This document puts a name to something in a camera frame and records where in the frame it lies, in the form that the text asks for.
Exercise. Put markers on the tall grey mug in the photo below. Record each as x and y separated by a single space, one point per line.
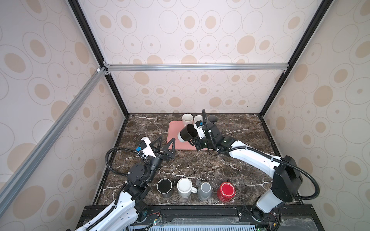
212 119

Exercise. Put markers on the small grey mug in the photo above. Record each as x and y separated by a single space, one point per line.
204 191

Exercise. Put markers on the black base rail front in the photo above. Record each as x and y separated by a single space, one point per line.
298 217

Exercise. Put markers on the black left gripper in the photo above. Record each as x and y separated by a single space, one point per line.
166 155

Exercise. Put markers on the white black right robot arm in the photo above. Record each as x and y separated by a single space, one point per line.
287 177

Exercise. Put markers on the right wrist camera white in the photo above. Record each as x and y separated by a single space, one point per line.
199 128

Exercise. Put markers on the white black upside-down mug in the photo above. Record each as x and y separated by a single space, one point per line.
187 133

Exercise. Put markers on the silver aluminium rail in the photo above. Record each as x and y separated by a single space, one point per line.
193 67
24 172

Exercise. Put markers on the white mug front row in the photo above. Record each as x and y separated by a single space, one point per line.
185 187

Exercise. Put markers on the silver aluminium rail back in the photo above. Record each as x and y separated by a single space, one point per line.
193 67

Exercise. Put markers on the black frame post left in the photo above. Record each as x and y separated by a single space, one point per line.
84 25

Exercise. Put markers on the pink rectangular tray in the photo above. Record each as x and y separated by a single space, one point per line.
174 129

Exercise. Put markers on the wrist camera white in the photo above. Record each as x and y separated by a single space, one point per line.
144 149
199 128

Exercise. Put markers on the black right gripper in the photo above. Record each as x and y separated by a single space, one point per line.
196 143

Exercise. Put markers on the black mug white rim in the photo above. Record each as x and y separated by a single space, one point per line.
166 187

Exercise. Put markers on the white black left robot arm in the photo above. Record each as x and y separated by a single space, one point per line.
127 205

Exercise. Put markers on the pale pink mug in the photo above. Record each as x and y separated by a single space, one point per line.
187 119

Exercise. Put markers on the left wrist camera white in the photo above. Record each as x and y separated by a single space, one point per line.
144 149

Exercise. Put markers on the red glass cup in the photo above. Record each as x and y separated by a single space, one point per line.
226 192

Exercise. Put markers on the silver aluminium rail left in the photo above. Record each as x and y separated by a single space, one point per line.
24 172

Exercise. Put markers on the white mug with handle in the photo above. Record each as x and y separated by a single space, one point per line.
198 118

